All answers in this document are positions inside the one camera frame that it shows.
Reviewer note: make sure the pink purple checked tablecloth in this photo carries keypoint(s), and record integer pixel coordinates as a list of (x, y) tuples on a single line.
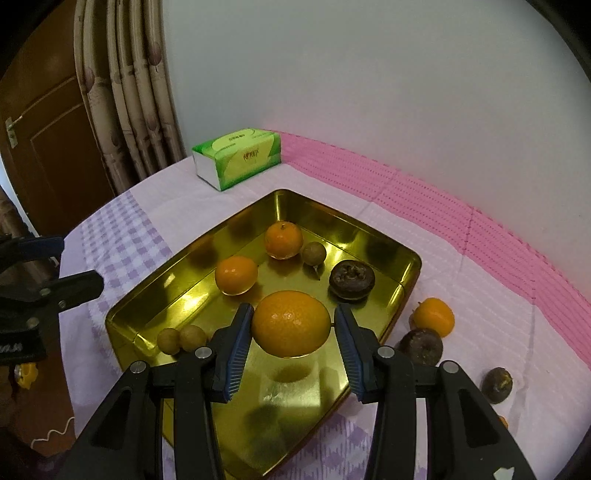
[(415, 221)]

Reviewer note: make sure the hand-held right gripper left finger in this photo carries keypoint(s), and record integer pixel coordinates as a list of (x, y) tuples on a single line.
[(235, 350)]

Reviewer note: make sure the gold metal tin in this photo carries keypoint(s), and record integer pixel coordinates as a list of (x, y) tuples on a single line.
[(277, 415)]

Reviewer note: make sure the dark brown round fruit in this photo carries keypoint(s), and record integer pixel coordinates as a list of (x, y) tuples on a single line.
[(497, 384), (352, 279), (420, 346)]

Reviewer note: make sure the tan longan with stem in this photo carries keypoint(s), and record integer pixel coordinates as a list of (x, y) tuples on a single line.
[(314, 253)]

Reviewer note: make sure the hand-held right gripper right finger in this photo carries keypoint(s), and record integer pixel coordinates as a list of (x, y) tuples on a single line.
[(353, 355)]

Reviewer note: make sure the beige patterned curtain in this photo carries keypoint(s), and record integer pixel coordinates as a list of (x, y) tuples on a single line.
[(129, 92)]

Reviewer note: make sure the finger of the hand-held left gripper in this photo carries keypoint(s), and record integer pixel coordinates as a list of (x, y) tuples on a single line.
[(78, 288), (41, 247)]

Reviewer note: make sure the small yellow object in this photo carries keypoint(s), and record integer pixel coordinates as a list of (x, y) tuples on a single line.
[(25, 374)]

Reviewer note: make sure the metal door latch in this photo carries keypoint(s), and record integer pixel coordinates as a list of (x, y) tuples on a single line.
[(10, 131)]

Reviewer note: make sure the brown wooden door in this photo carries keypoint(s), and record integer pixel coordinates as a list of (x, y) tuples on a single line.
[(46, 161)]

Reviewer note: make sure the green tissue box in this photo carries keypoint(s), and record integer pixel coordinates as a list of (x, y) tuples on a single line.
[(240, 157)]

